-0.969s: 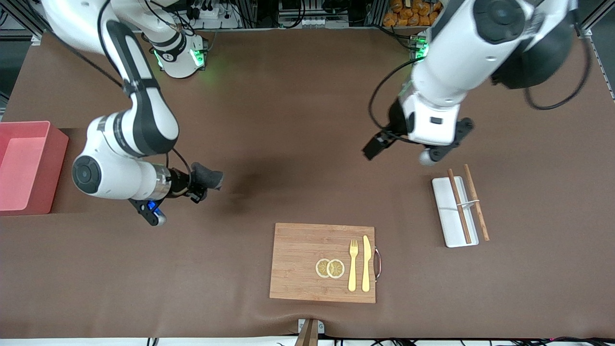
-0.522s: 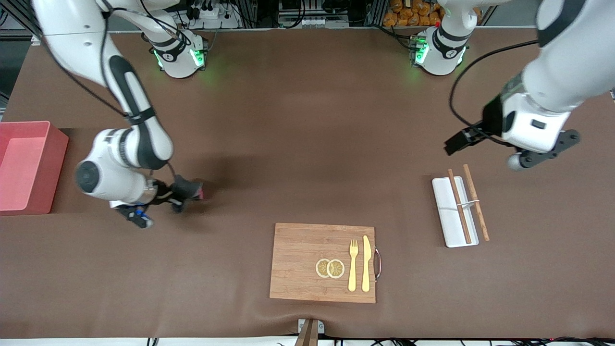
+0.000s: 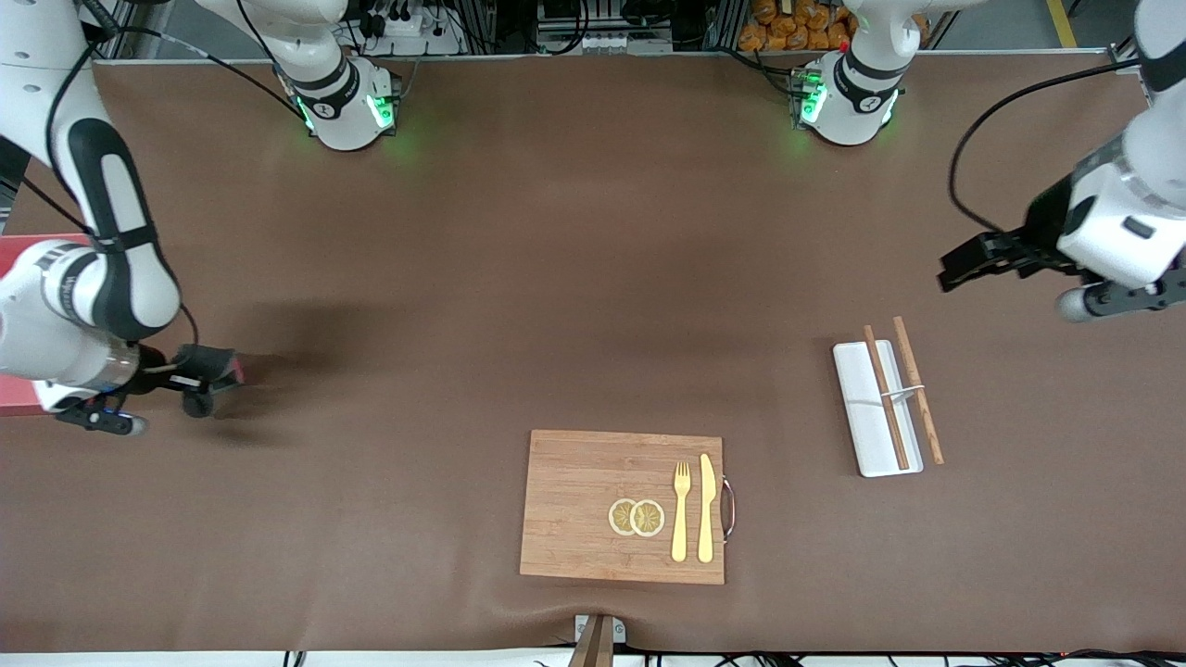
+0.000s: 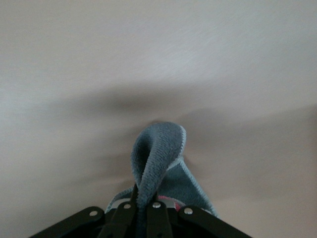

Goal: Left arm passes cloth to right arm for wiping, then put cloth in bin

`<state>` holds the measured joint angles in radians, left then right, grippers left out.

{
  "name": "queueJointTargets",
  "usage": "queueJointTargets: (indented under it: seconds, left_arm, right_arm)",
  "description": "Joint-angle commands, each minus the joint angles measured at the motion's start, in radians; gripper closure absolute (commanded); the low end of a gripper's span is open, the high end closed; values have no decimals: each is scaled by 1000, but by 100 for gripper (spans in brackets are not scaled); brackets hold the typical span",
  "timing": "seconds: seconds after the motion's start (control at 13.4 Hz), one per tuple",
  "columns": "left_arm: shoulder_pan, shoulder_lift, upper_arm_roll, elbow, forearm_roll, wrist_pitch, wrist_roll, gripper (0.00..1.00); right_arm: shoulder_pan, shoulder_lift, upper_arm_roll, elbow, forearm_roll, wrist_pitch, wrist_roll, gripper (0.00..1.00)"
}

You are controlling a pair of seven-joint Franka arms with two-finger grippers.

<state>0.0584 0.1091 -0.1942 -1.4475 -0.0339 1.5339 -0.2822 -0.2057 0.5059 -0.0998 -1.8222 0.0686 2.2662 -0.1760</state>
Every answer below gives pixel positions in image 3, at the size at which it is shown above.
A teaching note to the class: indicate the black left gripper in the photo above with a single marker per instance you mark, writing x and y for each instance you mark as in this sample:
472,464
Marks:
1045,227

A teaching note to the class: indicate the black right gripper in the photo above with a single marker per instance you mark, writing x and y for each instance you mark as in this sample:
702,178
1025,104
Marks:
163,378

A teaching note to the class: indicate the dark grey wiping cloth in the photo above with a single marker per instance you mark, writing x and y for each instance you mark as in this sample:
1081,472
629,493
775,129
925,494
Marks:
218,361

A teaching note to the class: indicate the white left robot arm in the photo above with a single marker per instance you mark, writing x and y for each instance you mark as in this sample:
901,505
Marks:
848,93

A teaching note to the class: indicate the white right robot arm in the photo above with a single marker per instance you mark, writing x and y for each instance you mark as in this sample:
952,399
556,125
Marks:
120,278

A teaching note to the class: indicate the brown wooden chopstick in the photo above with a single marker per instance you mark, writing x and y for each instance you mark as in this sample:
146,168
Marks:
917,389
887,398

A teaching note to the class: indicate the pink plastic bin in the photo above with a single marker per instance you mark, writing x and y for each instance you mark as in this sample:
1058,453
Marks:
18,398

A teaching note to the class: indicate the thin white tie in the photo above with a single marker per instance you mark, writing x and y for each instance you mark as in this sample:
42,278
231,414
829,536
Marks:
903,390

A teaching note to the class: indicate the white rectangular tray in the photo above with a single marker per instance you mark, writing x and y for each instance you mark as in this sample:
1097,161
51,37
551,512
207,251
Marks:
862,417

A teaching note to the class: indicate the orange snack bags pile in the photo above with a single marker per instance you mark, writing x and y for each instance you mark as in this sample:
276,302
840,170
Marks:
778,23

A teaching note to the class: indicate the brown table cover mat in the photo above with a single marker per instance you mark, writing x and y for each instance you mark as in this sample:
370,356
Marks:
556,278

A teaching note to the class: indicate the yellow plastic knife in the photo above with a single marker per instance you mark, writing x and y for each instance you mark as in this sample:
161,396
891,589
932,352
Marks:
706,509

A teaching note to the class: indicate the white power strip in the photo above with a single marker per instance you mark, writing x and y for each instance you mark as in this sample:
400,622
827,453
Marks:
408,28

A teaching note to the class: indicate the yellow plastic fork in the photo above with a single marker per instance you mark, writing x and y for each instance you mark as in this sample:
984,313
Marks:
680,528

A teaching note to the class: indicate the lemon slice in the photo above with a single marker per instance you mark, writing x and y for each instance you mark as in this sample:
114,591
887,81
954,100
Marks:
649,518
618,517

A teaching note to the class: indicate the white terminal block row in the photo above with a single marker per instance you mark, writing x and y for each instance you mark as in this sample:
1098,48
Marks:
602,44

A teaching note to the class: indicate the aluminium frame profile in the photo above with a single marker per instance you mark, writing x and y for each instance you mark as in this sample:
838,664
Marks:
1126,60

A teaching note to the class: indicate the silver table edge bracket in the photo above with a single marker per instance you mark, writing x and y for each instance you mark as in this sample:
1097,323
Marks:
583,628

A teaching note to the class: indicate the wooden stick under bracket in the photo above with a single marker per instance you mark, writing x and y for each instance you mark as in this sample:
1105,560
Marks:
593,648

